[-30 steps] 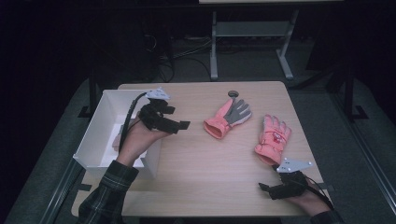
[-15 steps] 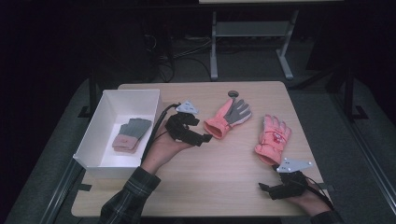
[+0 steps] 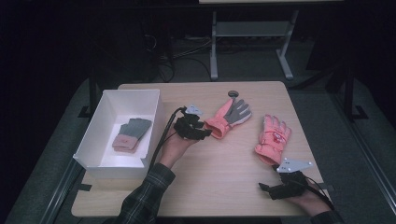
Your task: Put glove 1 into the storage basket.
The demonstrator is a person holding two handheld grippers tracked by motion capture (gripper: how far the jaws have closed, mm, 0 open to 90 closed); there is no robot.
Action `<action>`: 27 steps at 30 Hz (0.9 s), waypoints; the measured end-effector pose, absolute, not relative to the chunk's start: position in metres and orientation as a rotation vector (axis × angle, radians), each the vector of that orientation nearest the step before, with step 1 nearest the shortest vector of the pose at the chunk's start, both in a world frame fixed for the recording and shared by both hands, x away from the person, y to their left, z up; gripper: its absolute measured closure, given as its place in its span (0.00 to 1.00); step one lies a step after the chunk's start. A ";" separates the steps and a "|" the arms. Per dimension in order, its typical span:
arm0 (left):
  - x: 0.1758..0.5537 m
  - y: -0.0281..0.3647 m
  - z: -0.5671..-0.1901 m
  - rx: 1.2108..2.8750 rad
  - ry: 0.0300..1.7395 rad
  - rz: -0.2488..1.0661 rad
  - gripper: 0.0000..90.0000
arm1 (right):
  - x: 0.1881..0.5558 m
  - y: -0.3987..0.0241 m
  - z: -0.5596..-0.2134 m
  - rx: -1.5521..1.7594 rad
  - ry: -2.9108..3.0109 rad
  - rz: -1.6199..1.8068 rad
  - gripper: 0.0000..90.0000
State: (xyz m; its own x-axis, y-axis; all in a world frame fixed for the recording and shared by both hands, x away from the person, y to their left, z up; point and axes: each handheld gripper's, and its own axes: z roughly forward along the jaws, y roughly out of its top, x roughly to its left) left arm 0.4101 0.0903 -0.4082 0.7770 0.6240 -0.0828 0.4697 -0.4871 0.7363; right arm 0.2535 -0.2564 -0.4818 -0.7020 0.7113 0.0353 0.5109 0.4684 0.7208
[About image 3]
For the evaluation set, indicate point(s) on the black metal stand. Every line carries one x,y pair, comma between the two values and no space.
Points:
92,87
349,93

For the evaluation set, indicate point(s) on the pink ski glove grey palm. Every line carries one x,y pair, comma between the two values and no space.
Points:
219,119

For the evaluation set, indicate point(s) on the grey round table grommet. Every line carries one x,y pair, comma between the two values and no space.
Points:
233,94

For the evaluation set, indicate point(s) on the person's right hand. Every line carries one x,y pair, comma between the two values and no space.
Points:
311,202

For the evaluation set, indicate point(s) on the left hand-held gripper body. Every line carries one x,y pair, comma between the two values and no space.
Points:
186,127

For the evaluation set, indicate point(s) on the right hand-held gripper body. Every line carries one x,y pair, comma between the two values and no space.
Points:
289,185

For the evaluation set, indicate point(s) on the grey knit glove pink cuff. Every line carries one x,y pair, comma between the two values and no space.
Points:
137,127
124,150

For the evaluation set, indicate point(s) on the white box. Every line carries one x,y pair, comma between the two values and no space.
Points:
124,102

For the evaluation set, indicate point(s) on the person's left hand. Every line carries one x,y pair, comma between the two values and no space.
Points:
176,149

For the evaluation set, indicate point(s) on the grey metal desk frame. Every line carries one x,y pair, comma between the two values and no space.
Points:
249,29

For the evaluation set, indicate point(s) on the pink printed ski glove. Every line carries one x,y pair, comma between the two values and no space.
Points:
271,144

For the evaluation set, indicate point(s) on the metal floor rail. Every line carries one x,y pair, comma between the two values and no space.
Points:
367,149
59,193

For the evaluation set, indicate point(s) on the black tape strip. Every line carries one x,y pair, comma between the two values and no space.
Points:
327,186
84,187

